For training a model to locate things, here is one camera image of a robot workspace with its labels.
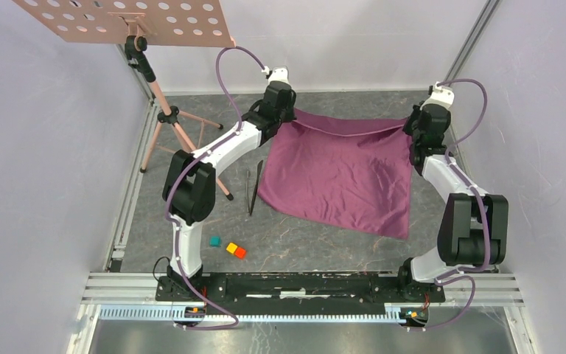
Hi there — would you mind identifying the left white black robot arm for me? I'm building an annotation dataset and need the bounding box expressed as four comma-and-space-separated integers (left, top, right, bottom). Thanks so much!
163, 80, 296, 280

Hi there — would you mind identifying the teal cube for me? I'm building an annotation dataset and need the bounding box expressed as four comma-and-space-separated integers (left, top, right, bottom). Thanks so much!
209, 236, 222, 247

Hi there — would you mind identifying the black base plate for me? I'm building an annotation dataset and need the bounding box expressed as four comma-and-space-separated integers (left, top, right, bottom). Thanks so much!
156, 271, 446, 316

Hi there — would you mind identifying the aluminium frame rail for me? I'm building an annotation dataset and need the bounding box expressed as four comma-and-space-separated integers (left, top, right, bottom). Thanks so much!
67, 272, 536, 353

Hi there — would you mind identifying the purple cloth napkin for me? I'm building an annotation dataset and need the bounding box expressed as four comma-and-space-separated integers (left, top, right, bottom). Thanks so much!
258, 110, 412, 240

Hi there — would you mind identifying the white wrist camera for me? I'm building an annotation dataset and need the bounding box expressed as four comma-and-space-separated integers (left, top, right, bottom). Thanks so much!
422, 82, 455, 110
262, 66, 290, 85

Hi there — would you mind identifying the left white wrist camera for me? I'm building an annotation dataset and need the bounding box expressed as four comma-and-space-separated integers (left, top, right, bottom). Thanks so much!
262, 66, 290, 85

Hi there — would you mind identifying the yellow cube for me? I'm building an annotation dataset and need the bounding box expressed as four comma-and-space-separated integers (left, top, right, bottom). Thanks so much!
226, 243, 238, 254

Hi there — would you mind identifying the orange cube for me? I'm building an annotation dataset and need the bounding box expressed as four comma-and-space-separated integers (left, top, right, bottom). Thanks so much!
234, 247, 247, 259

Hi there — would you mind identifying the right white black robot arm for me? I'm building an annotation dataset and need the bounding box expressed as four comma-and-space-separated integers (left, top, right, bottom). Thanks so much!
397, 103, 509, 291

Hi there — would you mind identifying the pink music stand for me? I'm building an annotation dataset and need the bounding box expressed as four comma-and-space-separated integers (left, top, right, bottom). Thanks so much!
11, 0, 237, 201

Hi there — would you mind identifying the silver fork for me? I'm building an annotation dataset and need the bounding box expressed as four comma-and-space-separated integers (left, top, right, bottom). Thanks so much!
245, 169, 251, 216

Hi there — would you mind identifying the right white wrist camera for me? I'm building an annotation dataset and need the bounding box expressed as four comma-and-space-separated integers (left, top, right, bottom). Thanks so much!
422, 82, 455, 110

